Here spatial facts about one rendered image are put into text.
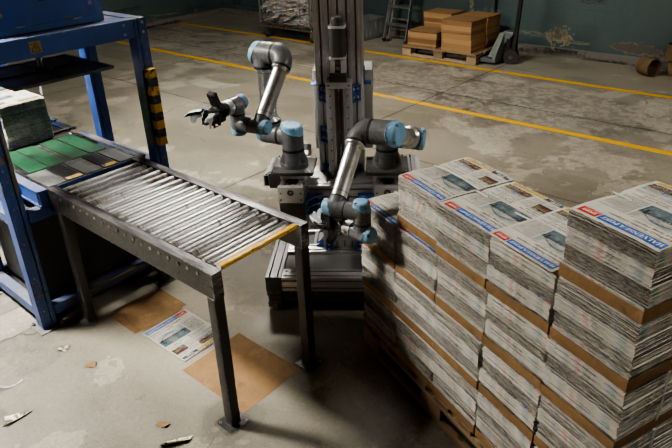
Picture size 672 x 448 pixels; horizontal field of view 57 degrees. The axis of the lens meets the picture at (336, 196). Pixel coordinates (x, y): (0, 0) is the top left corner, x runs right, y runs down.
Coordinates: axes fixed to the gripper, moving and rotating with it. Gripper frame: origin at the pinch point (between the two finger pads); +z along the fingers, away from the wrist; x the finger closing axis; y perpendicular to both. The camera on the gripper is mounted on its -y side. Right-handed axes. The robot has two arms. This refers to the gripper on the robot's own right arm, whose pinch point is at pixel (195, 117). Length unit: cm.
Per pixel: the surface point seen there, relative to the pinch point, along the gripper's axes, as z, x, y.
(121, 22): -38, 83, -19
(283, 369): 5, -57, 117
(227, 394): 47, -55, 98
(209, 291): 47, -46, 46
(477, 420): 15, -153, 81
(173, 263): 42, -23, 45
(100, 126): -57, 130, 60
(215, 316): 47, -49, 57
